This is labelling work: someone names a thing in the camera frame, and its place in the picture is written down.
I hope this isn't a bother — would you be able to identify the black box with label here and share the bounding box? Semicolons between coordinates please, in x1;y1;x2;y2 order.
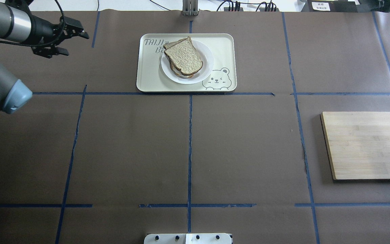
301;0;358;13

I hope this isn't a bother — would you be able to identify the black power strip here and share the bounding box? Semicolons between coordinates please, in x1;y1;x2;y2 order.
217;3;280;12

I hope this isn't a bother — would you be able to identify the cream bear tray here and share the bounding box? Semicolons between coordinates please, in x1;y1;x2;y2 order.
136;33;237;93

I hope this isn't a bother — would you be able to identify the wooden cutting board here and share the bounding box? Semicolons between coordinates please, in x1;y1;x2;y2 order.
320;111;390;180

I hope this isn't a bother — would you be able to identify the aluminium frame post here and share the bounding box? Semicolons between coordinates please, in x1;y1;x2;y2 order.
182;0;199;16

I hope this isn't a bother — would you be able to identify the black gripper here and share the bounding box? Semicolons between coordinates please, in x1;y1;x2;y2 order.
29;15;89;59

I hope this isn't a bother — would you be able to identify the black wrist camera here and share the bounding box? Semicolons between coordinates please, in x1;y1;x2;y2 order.
4;0;34;15

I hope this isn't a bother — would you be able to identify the white round plate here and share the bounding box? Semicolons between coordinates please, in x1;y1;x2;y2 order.
159;40;214;85

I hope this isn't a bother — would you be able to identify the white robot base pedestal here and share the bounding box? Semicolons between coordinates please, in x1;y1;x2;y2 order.
144;233;233;244

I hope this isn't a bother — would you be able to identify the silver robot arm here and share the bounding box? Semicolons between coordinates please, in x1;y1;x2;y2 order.
0;0;89;114

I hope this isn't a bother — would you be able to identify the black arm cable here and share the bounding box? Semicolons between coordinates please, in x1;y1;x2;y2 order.
0;0;66;47

